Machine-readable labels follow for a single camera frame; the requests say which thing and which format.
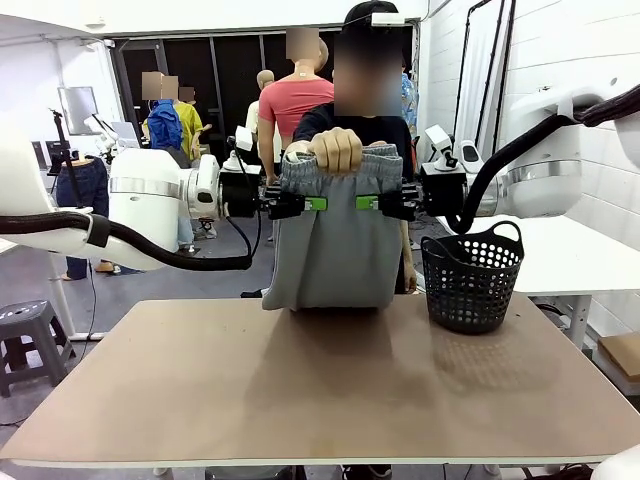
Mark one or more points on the white backdrop curtain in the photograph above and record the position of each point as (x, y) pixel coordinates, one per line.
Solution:
(480, 75)

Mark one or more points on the brown cardboard box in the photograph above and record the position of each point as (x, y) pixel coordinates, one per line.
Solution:
(622, 357)

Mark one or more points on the white head-mounted camera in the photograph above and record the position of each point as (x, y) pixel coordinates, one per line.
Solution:
(387, 20)

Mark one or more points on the grey framed whiteboard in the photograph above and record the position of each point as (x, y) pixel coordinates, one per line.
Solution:
(77, 110)

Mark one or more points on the blue patterned hanging shirt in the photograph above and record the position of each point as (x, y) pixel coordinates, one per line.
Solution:
(410, 97)

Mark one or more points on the mannequin in pink crop top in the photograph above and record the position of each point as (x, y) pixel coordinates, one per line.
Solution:
(295, 100)

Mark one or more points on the person's right hand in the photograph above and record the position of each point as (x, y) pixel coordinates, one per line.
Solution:
(337, 150)

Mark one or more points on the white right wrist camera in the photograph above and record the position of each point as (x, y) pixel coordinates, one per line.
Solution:
(438, 137)

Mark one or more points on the large white table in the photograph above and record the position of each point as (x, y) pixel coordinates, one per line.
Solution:
(575, 260)

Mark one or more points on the grey plastic stool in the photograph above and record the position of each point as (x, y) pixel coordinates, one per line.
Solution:
(30, 325)

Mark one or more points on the person in black t-shirt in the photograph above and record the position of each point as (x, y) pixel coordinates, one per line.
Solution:
(385, 131)

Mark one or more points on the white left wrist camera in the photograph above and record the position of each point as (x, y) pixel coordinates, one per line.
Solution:
(244, 137)

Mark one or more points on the black tripod stand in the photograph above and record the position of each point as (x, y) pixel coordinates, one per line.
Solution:
(72, 175)

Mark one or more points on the person's left hand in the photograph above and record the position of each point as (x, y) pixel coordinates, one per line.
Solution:
(410, 281)

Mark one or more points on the small white humanoid robot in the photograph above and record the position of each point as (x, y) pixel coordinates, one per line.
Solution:
(102, 137)

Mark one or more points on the mannequin in dark blue jeans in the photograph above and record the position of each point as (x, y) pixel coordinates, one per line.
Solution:
(92, 190)

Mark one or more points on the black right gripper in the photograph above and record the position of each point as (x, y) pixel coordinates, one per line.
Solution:
(442, 190)

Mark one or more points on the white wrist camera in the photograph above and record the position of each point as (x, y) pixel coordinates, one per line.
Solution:
(438, 137)
(244, 137)

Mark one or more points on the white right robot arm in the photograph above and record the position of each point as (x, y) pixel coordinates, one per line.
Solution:
(540, 190)

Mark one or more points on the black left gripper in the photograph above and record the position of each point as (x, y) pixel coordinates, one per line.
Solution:
(240, 195)

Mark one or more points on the black shoes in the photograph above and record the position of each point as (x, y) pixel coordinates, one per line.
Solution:
(372, 472)

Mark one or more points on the grey training pants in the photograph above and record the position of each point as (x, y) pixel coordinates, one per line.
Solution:
(335, 250)

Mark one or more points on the black perforated plastic basket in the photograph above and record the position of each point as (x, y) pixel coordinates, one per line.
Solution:
(470, 295)

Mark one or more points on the person's left forearm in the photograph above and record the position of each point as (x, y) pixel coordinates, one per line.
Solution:
(407, 247)

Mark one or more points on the mannequin in cream top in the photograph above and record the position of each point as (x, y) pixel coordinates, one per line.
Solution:
(252, 120)

